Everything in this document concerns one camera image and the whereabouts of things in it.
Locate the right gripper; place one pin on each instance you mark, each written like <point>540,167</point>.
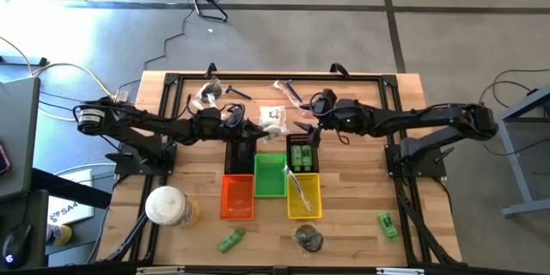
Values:
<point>350,118</point>

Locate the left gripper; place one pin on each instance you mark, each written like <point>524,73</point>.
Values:
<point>210,126</point>

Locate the white vanity pack bag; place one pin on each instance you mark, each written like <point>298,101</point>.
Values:
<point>273,115</point>
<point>277,131</point>

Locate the bagged red toothbrush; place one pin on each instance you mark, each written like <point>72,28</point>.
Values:
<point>283,90</point>

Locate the green shampoo bottle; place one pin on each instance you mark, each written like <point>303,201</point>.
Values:
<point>231,241</point>
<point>307,157</point>
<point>296,157</point>
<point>388,226</point>

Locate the blue disposable razor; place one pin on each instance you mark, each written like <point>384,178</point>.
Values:
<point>295,93</point>
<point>240,93</point>

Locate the clear bag white parts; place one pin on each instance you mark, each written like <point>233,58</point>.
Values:
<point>210,91</point>

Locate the bagged white toothbrush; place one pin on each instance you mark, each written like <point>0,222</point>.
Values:
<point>298,189</point>

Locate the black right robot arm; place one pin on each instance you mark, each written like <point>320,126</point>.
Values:
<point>429,116</point>

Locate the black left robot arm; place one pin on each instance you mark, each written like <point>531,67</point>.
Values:
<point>137,122</point>

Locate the black plastic basket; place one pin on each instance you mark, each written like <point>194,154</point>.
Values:
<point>303,139</point>
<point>230,167</point>

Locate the green plastic basket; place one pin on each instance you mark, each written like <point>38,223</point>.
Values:
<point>270,176</point>

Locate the orange plastic basket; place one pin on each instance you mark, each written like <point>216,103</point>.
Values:
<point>236,197</point>

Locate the yellow plastic basket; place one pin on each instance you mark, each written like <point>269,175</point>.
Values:
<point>296,206</point>

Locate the white wipes canister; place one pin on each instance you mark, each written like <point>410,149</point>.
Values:
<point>169,205</point>

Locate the black coil in clear bag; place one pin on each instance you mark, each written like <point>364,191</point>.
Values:
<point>308,238</point>

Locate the white power adapter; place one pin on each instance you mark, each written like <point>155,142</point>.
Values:
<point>121,95</point>

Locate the white printed booklet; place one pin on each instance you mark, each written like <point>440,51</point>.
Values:
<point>64,215</point>

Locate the grey metal side table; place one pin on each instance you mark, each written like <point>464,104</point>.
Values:
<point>515,180</point>

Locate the yellow and blue bottle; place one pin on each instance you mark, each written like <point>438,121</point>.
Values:
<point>60,235</point>

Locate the grey laptop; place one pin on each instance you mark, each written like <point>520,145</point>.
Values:
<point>19,137</point>

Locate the black floor bar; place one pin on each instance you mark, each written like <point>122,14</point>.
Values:
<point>26,61</point>

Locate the black desk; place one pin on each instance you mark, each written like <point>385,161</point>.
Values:
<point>26,210</point>

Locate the black computer mouse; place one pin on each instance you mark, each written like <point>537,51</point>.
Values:
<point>17,245</point>

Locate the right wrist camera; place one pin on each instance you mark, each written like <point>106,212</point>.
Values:
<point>328,95</point>

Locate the black aluminium table frame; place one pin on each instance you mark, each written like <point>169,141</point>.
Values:
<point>279,77</point>

